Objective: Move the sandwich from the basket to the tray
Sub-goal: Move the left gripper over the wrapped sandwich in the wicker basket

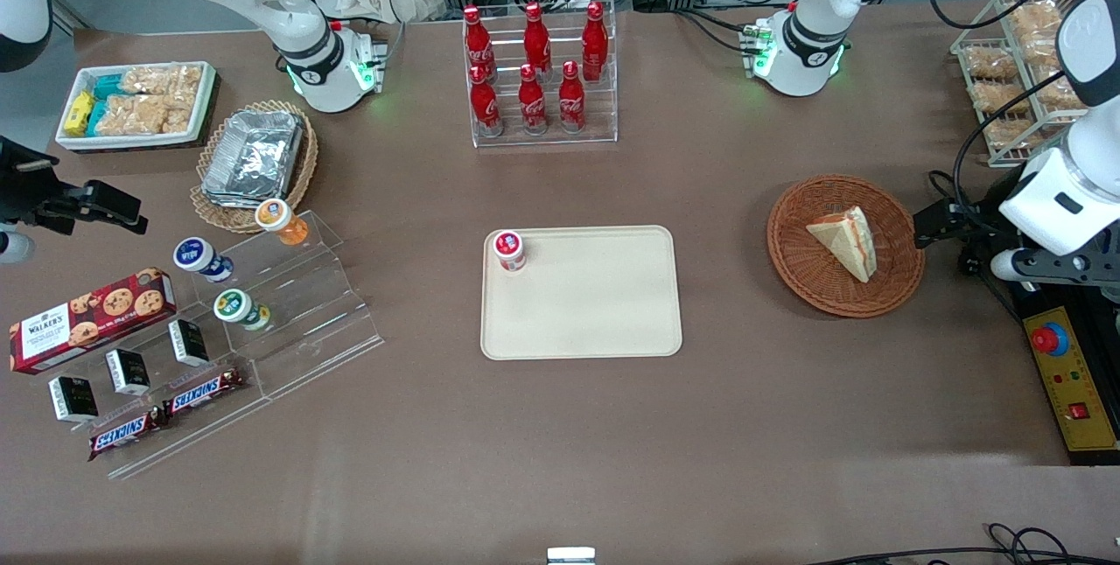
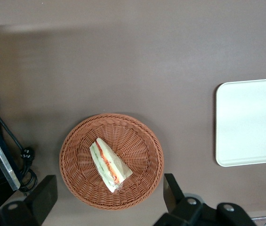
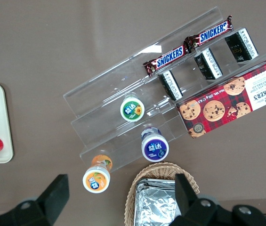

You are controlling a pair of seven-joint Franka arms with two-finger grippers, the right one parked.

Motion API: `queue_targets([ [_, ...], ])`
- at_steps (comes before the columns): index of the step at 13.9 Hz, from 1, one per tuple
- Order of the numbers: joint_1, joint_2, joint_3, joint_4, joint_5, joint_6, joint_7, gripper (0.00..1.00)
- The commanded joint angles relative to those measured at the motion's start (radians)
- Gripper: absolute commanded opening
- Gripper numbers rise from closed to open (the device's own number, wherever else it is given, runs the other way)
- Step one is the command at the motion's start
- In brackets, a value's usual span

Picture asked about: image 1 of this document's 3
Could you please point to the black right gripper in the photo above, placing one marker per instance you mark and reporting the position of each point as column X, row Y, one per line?
column 26, row 187

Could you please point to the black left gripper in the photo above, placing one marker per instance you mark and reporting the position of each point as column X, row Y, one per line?
column 971, row 225

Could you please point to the triangular sandwich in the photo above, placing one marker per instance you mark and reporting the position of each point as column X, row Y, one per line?
column 847, row 240

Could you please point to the pale wicker basket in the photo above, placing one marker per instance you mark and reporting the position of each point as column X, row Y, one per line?
column 219, row 217

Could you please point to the brown wicker basket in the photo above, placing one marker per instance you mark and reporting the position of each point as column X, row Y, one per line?
column 801, row 259

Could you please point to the aluminium foil tray stack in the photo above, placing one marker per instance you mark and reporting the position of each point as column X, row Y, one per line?
column 254, row 154

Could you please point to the beige plastic tray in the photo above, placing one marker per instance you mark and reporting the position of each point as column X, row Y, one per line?
column 586, row 303

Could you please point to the teal snack packet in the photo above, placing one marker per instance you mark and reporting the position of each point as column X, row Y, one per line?
column 108, row 87
column 96, row 117

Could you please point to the blue lid drink bottle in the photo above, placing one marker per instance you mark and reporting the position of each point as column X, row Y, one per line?
column 197, row 256

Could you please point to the clear rice cracker bag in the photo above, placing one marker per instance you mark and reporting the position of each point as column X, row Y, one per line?
column 178, row 119
column 144, row 80
column 185, row 80
column 131, row 115

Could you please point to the yellow snack packet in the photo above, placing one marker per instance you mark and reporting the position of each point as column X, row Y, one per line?
column 79, row 113

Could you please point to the red Walkers cookie box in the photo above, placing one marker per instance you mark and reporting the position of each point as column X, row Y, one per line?
column 87, row 320

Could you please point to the bagged fried snack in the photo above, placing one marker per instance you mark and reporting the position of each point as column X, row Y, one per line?
column 1060, row 94
column 1035, row 18
column 990, row 63
column 1041, row 49
column 999, row 98
column 1011, row 131

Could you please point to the white rectangular snack bin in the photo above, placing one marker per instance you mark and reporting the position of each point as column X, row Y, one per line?
column 206, row 101

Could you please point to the small black box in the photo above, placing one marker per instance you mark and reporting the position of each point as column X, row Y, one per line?
column 189, row 342
column 129, row 372
column 73, row 399

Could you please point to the green lid drink bottle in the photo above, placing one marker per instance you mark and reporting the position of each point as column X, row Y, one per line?
column 236, row 307

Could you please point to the orange lid drink bottle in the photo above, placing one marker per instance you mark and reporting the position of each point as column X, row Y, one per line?
column 278, row 219

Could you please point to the Snickers chocolate bar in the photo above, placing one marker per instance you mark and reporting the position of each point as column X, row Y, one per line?
column 203, row 391
column 127, row 432

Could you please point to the yellow emergency stop control box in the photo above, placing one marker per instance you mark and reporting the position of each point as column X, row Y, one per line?
column 1076, row 381

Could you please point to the clear acrylic stepped stand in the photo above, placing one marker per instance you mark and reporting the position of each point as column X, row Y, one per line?
column 315, row 311
column 210, row 425

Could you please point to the black equipment base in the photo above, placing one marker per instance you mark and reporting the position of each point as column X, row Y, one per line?
column 1041, row 456

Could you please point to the clear acrylic bottle rack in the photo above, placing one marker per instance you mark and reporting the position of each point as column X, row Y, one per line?
column 604, row 110

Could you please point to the red cola bottle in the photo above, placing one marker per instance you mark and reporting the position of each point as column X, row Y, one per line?
column 571, row 101
column 535, row 36
column 532, row 106
column 595, row 40
column 477, row 36
column 485, row 106

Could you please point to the red lid yogurt cup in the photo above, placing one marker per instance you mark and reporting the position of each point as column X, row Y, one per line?
column 509, row 248

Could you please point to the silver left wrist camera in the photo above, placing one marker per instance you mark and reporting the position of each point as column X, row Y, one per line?
column 1006, row 266

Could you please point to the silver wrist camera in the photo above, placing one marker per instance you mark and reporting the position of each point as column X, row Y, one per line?
column 1006, row 266
column 12, row 247

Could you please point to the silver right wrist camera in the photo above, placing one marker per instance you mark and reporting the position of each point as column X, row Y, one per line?
column 12, row 247

